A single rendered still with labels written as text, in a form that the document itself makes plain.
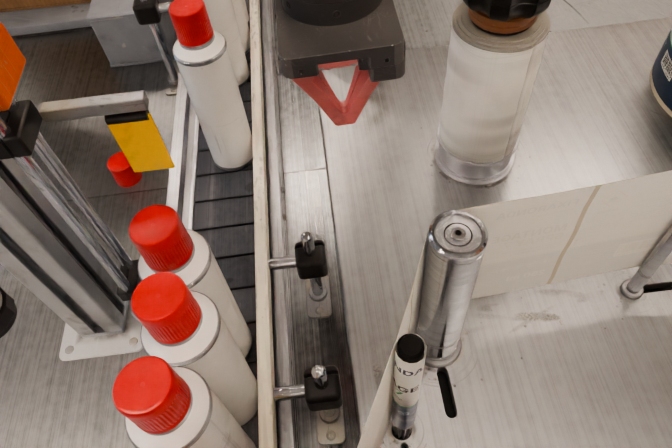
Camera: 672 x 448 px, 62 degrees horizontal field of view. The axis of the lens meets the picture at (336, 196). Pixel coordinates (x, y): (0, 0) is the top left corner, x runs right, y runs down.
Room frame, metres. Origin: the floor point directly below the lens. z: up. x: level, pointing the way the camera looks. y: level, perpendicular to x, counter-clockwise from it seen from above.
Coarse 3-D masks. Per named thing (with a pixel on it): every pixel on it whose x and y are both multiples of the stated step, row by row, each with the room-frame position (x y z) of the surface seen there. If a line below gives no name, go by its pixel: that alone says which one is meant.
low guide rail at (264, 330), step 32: (256, 0) 0.70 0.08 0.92; (256, 32) 0.63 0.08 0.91; (256, 64) 0.56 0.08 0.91; (256, 96) 0.50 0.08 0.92; (256, 128) 0.45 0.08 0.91; (256, 160) 0.40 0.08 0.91; (256, 192) 0.36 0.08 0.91; (256, 224) 0.32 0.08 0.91; (256, 256) 0.28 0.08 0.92; (256, 288) 0.25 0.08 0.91; (256, 320) 0.21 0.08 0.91
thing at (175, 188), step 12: (180, 84) 0.49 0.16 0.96; (180, 96) 0.47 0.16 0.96; (180, 108) 0.45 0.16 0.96; (180, 120) 0.43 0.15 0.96; (180, 132) 0.41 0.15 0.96; (180, 144) 0.39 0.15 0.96; (180, 156) 0.38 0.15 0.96; (180, 168) 0.36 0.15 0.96; (168, 180) 0.35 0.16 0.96; (180, 180) 0.35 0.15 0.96; (168, 192) 0.33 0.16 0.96; (180, 192) 0.34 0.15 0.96; (168, 204) 0.32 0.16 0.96; (180, 204) 0.32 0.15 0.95; (180, 216) 0.31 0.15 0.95
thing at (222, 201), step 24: (264, 120) 0.50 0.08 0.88; (216, 168) 0.43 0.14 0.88; (216, 192) 0.39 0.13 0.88; (240, 192) 0.39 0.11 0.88; (216, 216) 0.36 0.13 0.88; (240, 216) 0.35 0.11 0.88; (216, 240) 0.33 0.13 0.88; (240, 240) 0.32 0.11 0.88; (240, 264) 0.29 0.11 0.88; (240, 288) 0.27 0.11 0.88
